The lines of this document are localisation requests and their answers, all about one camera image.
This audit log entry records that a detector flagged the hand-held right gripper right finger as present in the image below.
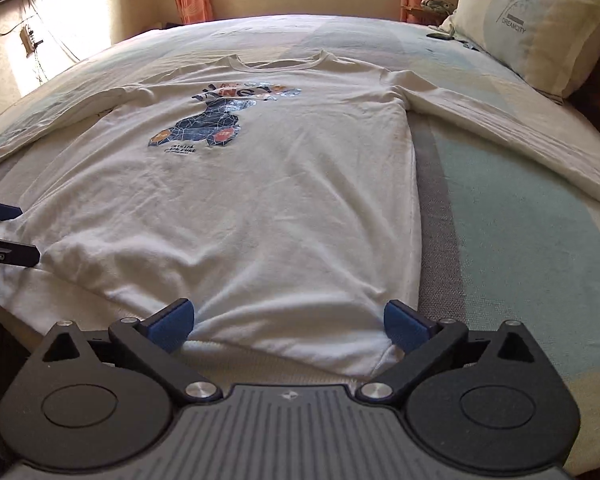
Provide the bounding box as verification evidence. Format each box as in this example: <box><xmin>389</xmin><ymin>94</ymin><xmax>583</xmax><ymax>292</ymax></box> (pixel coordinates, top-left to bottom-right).
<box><xmin>356</xmin><ymin>302</ymin><xmax>553</xmax><ymax>406</ymax></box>

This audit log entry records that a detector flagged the wooden nightstand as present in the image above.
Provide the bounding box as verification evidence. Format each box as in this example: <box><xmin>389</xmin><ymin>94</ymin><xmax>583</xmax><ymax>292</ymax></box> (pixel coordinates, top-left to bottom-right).
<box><xmin>405</xmin><ymin>5</ymin><xmax>448</xmax><ymax>28</ymax></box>

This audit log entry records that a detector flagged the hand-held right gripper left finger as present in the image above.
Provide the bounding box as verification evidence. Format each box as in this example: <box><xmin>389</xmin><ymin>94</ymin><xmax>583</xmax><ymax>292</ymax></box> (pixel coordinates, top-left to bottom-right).
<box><xmin>42</xmin><ymin>299</ymin><xmax>224</xmax><ymax>407</ymax></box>

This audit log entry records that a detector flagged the wall socket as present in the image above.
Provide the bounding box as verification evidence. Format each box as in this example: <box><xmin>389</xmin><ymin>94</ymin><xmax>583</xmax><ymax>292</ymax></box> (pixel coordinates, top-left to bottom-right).
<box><xmin>20</xmin><ymin>25</ymin><xmax>43</xmax><ymax>56</ymax></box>

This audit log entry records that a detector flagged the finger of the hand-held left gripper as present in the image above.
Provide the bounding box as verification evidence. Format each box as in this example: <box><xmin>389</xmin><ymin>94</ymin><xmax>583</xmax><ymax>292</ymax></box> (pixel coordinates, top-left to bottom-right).
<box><xmin>0</xmin><ymin>235</ymin><xmax>42</xmax><ymax>270</ymax></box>
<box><xmin>0</xmin><ymin>191</ymin><xmax>23</xmax><ymax>222</ymax></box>

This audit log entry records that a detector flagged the white printed sweatshirt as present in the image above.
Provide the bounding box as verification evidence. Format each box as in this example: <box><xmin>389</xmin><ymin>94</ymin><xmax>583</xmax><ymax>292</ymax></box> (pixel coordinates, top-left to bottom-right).
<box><xmin>0</xmin><ymin>49</ymin><xmax>600</xmax><ymax>380</ymax></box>

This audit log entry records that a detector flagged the bed with patchwork sheet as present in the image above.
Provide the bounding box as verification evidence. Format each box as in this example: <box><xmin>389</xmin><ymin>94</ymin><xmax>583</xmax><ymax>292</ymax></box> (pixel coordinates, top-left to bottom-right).
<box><xmin>0</xmin><ymin>12</ymin><xmax>600</xmax><ymax>476</ymax></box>

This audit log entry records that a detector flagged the large patchwork pillow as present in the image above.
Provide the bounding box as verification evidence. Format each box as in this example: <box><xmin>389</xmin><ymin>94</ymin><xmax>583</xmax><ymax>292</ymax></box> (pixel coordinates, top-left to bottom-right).
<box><xmin>450</xmin><ymin>0</ymin><xmax>600</xmax><ymax>101</ymax></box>

